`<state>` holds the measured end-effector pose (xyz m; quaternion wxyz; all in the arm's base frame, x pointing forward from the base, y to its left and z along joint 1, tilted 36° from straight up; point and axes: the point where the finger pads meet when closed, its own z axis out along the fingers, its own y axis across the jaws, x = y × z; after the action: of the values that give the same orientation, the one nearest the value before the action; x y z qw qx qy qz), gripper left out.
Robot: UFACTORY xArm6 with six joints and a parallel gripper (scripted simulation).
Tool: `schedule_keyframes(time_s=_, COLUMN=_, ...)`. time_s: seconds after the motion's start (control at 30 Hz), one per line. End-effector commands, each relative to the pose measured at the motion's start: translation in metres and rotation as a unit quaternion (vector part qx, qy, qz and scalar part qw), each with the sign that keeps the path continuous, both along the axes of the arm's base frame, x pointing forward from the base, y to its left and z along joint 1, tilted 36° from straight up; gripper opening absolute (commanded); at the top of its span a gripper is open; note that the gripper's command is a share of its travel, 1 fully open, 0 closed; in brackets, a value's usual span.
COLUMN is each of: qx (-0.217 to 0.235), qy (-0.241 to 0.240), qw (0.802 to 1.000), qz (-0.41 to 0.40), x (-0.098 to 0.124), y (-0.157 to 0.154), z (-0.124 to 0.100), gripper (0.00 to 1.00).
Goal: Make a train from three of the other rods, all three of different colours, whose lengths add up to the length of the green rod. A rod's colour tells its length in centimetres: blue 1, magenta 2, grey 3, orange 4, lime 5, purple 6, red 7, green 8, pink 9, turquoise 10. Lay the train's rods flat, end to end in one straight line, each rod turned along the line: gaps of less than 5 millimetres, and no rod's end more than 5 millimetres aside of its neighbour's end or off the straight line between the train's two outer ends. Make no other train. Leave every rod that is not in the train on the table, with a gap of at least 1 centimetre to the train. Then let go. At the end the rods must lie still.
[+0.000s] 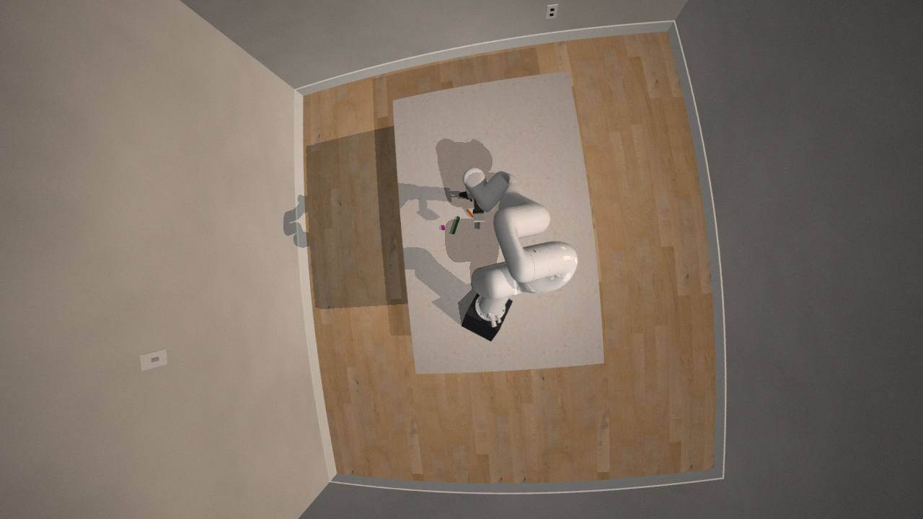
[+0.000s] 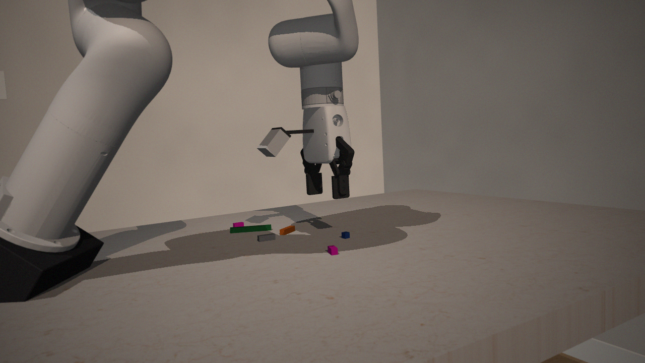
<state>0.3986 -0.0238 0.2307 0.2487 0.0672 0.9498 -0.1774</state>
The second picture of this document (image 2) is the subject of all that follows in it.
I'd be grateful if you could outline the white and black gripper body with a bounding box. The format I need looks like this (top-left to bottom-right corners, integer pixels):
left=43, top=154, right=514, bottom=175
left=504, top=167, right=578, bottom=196
left=302, top=103, right=351, bottom=164

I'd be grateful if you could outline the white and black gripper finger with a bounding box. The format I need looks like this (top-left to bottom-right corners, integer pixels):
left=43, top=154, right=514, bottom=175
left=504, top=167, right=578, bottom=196
left=300, top=148, right=323, bottom=195
left=329, top=136, right=354, bottom=199

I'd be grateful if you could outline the orange rod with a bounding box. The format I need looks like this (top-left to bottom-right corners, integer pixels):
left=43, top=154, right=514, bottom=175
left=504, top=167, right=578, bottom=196
left=280, top=226, right=295, bottom=235

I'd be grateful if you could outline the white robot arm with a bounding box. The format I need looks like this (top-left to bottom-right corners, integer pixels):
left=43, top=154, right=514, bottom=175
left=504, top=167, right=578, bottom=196
left=0, top=0, right=359, bottom=253

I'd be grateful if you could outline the green rod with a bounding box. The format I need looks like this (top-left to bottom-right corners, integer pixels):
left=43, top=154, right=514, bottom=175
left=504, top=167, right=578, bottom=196
left=230, top=224, right=272, bottom=233

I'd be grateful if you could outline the dark grey rod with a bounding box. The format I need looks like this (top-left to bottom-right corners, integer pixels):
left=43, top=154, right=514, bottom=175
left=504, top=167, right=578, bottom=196
left=257, top=233, right=276, bottom=242

